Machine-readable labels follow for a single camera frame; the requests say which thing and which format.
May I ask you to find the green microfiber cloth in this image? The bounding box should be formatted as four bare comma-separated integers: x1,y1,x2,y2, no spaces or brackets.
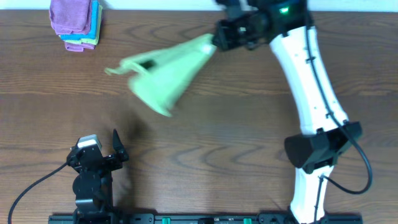
104,34,217,117

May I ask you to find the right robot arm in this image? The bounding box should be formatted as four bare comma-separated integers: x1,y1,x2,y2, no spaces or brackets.
213,0,362,223

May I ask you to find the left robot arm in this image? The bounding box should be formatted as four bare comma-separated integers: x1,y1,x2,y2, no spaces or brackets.
67,130,129,223

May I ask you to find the light green folded cloth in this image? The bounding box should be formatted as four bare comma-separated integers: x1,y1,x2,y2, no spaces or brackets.
65,5,103,45

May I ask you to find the purple folded cloth bottom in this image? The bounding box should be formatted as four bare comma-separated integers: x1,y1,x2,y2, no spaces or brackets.
65,42,95,52

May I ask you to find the purple folded cloth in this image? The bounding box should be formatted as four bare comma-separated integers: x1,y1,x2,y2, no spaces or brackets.
49,0,92,35
65,42,95,52

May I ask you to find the purple folded cloth top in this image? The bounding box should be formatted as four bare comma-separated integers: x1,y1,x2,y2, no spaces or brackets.
49,0,92,35

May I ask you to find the blue folded cloth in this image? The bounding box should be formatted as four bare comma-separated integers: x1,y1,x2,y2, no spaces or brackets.
59,1,102,40

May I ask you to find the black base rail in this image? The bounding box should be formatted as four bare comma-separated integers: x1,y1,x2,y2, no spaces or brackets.
48,212,364,224

